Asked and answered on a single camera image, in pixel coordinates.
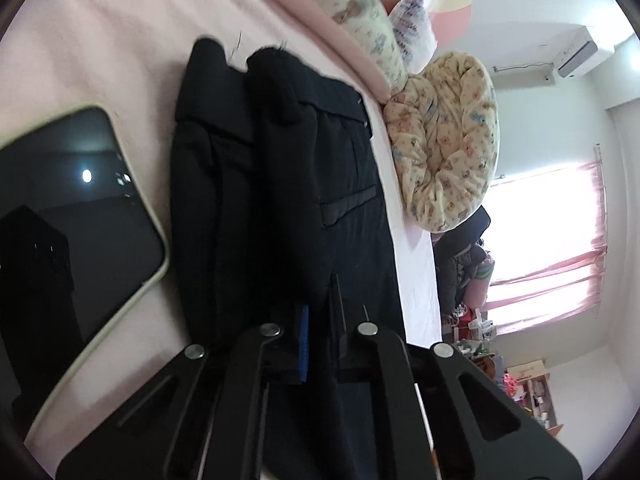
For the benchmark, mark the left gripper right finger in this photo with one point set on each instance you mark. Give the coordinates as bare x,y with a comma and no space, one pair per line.
433,413

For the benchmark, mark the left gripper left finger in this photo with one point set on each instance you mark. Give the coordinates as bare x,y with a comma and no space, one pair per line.
204,414

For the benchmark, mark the black pants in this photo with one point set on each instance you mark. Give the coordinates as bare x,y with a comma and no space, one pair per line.
276,200

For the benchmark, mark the pink bookshelf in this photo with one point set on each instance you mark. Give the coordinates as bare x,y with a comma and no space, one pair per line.
532,393

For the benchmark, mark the dark clothes pile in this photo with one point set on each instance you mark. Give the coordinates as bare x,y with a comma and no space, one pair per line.
457,255

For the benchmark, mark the pink curtain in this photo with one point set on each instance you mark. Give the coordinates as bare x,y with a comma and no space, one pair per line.
548,239

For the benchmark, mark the smartphone in beige case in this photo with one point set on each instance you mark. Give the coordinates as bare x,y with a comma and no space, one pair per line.
77,242

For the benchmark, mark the rolled floral quilt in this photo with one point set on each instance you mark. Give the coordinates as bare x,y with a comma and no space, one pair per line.
445,137

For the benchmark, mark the pink bed sheet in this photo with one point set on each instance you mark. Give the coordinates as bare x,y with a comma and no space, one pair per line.
128,56

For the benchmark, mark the white air conditioner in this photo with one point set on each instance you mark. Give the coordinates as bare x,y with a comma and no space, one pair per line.
581,55

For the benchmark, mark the purple patterned pillow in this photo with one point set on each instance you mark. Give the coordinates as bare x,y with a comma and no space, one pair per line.
413,31

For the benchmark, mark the long floral pillow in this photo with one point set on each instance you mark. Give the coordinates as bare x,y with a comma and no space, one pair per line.
361,33

